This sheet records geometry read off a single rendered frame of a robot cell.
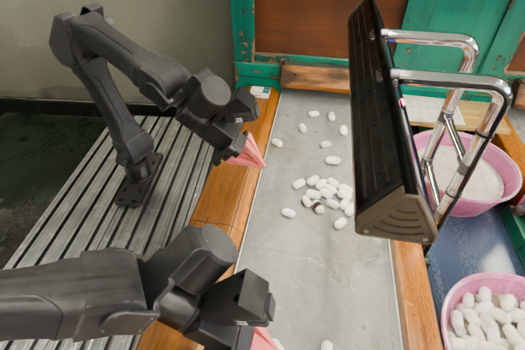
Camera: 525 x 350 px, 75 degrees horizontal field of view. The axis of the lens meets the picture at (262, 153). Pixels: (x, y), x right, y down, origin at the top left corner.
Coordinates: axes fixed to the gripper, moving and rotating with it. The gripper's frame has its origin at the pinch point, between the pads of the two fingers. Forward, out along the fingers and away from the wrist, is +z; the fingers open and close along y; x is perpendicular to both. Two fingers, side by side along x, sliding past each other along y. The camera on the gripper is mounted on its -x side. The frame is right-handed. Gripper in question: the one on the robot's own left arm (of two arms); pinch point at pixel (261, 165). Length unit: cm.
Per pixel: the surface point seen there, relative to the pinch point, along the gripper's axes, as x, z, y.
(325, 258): -1.0, 19.0, -12.5
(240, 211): 9.8, 3.5, -5.0
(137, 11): 70, -60, 125
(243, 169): 10.6, 1.6, 7.2
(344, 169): -3.6, 22.1, 14.2
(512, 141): -34, 54, 31
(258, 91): 10.7, -1.7, 40.9
